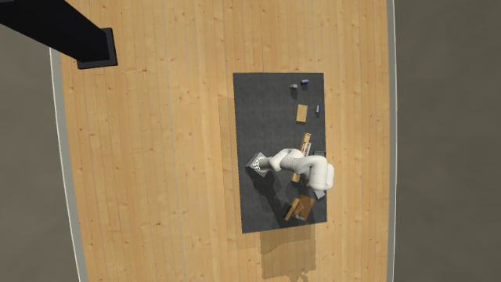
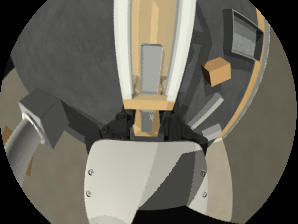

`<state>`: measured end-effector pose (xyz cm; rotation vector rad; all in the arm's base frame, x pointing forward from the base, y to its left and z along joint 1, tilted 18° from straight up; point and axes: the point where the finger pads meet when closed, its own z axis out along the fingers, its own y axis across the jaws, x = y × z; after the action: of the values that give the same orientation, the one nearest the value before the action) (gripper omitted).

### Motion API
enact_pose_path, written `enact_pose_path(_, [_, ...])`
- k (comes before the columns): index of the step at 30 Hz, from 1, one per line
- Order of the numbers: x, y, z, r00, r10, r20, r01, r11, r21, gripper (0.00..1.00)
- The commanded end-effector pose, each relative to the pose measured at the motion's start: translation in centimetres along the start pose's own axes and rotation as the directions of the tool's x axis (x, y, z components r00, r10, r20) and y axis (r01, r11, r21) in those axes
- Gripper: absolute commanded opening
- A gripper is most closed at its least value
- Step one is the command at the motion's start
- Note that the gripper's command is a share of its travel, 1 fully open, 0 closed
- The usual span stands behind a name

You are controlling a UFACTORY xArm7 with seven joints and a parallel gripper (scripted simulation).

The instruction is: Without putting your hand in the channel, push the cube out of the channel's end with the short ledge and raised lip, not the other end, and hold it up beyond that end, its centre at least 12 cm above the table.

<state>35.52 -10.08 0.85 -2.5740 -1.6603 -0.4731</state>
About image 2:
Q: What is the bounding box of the tan wooden block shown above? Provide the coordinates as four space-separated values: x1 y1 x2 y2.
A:
201 57 231 87

